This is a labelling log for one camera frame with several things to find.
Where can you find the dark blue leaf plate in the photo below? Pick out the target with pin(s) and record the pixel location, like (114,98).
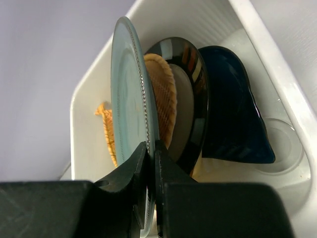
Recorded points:
(236,130)

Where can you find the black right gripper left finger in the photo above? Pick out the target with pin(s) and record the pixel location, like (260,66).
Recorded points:
(113,207)

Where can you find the white plastic bin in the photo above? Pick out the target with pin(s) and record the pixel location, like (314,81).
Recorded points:
(290,120)

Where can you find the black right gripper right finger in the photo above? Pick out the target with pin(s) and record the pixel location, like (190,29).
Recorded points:
(189,209)

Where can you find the teal round ceramic plate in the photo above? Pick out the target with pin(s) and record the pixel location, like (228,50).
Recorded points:
(134,111)

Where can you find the orange fish-shaped woven basket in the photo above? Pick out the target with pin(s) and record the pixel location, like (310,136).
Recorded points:
(108,130)

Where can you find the striped rim round plate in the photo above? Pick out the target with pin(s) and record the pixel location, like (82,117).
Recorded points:
(193,93)

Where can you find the round orange woven plate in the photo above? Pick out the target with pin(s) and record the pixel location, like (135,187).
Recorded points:
(164,86)

